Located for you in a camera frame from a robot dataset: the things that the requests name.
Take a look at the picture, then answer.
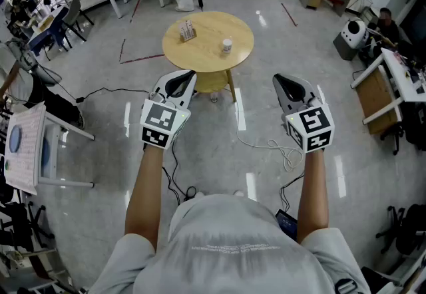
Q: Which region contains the person's grey t-shirt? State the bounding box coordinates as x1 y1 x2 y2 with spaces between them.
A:
88 193 372 294

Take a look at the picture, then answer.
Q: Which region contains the black office chair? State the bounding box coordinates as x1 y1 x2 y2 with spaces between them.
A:
375 203 426 256
380 101 426 156
0 201 56 253

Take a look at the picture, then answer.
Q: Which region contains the white desk with wooden panel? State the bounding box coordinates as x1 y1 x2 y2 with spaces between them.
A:
349 47 426 136

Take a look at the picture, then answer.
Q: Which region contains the person's left forearm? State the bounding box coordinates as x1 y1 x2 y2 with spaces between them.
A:
124 144 166 250

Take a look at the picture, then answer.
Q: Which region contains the grey chair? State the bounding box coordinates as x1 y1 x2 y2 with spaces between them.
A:
61 0 95 51

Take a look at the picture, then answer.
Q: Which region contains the wooden coaster holder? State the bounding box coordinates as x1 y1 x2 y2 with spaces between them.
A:
178 19 198 43

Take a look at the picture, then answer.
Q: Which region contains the grey box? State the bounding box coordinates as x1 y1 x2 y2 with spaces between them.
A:
333 31 359 61

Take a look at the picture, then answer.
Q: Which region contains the white cable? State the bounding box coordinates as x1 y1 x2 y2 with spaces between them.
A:
234 99 304 173

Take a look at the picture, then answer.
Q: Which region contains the blue plate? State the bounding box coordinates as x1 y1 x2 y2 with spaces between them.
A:
9 124 23 154

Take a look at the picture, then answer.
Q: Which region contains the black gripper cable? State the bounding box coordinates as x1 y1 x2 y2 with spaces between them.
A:
161 144 198 206
279 171 306 214

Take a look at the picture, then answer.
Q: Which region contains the black screen device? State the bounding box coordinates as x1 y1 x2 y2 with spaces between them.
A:
275 208 299 241

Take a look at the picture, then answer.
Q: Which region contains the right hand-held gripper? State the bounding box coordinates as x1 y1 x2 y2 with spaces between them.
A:
272 73 335 154

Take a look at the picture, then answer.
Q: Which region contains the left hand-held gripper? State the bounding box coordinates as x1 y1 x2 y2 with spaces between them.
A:
138 69 197 151

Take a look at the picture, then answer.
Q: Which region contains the white side table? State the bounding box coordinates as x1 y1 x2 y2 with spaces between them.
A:
3 101 96 196

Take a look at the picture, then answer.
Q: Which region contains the round wooden table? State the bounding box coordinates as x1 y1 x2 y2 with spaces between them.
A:
162 11 255 104

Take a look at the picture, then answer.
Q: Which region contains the person's right forearm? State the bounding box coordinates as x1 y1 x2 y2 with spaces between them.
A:
296 149 330 243

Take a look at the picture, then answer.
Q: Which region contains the black strap buckle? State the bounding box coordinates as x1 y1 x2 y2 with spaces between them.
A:
334 278 359 294

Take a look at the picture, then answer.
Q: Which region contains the blue table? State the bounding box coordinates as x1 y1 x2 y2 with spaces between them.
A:
28 5 70 61

